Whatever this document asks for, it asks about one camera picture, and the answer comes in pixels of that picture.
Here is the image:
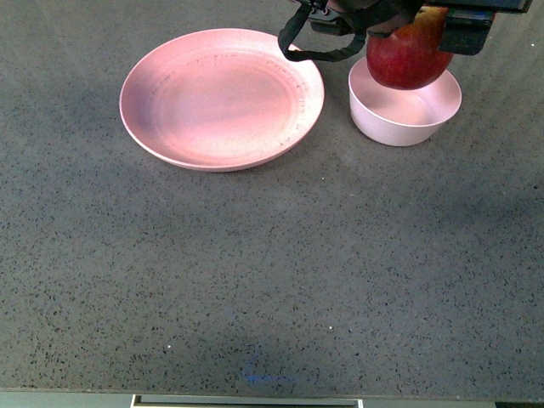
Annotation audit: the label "pink plate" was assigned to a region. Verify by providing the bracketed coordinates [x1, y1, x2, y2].
[119, 28, 325, 172]

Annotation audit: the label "pale pink bowl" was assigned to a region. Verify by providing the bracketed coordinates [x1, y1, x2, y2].
[348, 58, 462, 147]

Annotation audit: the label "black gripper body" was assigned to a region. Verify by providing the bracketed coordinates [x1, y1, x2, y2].
[292, 0, 531, 55]

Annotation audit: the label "black braided cable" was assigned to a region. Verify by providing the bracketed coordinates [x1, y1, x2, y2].
[276, 3, 367, 63]

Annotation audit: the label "red apple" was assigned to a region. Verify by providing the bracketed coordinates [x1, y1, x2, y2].
[366, 6, 453, 90]

